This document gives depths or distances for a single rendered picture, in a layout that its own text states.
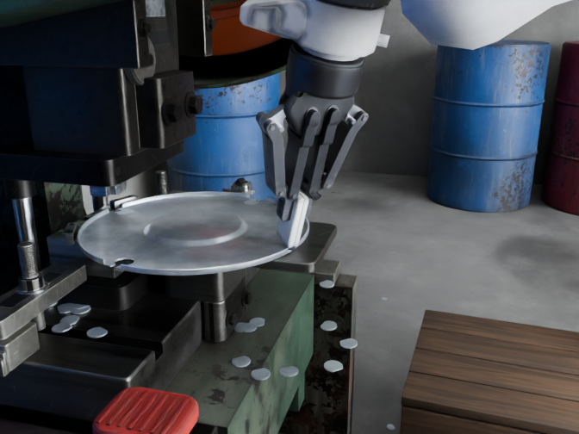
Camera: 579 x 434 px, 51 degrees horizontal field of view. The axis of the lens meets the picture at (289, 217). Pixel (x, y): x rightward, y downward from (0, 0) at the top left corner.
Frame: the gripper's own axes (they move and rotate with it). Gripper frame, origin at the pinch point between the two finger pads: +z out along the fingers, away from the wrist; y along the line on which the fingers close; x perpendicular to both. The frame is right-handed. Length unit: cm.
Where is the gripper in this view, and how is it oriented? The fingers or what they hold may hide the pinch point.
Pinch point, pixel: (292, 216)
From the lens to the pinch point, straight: 70.5
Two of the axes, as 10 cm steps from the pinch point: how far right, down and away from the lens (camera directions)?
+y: 8.5, -1.6, 4.9
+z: -1.7, 8.1, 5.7
